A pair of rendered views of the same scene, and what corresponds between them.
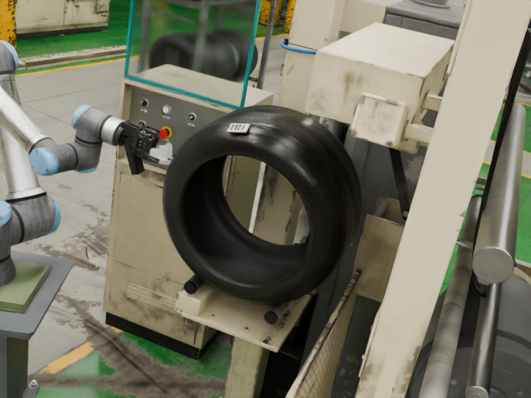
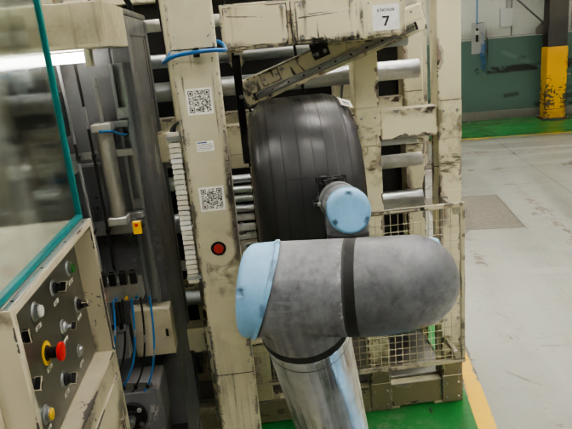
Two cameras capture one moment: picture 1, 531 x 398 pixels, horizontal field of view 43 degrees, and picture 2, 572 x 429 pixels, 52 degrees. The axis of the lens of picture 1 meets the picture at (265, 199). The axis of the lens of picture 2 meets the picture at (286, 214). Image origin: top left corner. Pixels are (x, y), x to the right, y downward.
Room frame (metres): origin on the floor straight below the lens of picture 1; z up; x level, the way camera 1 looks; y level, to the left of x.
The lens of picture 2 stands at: (2.57, 1.68, 1.65)
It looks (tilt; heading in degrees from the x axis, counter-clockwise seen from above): 16 degrees down; 250
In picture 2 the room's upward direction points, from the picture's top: 5 degrees counter-clockwise
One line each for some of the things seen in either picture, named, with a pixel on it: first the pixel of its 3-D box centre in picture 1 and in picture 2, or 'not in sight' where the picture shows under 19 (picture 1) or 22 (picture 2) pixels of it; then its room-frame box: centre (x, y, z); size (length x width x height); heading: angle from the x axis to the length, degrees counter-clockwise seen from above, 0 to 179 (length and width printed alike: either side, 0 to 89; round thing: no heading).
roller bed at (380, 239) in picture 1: (383, 249); (231, 210); (2.03, -0.43, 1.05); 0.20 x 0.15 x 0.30; 163
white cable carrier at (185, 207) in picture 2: not in sight; (185, 208); (2.27, -0.05, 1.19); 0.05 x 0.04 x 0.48; 73
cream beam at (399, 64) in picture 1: (387, 73); (310, 22); (1.72, -0.25, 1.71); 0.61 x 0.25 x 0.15; 163
